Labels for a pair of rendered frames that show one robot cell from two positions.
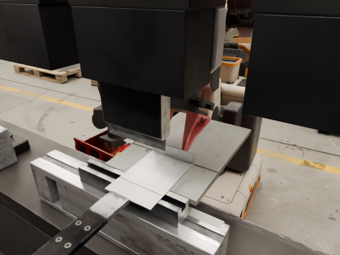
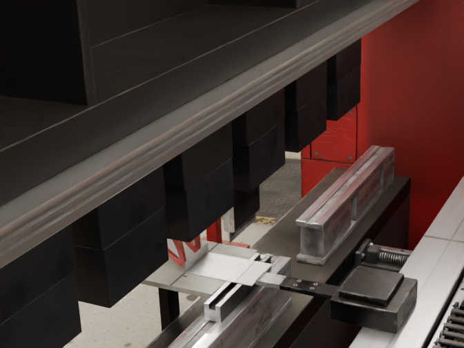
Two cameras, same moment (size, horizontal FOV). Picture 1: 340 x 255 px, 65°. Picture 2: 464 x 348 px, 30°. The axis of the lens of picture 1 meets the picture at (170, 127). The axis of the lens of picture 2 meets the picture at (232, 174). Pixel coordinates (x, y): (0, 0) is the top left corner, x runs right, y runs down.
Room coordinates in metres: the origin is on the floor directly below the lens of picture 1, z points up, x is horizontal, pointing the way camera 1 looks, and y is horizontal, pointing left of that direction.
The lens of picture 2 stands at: (0.45, 1.39, 1.71)
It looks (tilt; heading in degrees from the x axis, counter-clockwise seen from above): 21 degrees down; 266
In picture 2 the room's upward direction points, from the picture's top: 2 degrees counter-clockwise
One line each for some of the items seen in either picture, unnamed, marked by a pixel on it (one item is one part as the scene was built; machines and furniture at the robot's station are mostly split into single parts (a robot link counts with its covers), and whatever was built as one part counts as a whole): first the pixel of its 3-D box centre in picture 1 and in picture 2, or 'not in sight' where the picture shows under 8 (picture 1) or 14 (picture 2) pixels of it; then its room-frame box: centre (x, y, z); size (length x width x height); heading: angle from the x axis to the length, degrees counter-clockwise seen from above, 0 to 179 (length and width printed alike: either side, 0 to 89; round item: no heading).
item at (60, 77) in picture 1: (56, 68); not in sight; (4.57, 1.94, 0.07); 1.20 x 0.80 x 0.14; 59
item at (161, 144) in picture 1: (134, 110); (242, 206); (0.33, 0.05, 1.13); 0.10 x 0.02 x 0.10; 58
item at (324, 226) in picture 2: not in sight; (349, 199); (0.04, -0.42, 0.92); 0.50 x 0.06 x 0.10; 58
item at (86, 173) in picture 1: (129, 188); (239, 285); (0.34, 0.07, 0.98); 0.20 x 0.03 x 0.03; 58
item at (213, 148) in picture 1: (185, 146); (171, 260); (0.45, -0.03, 1.00); 0.26 x 0.18 x 0.01; 148
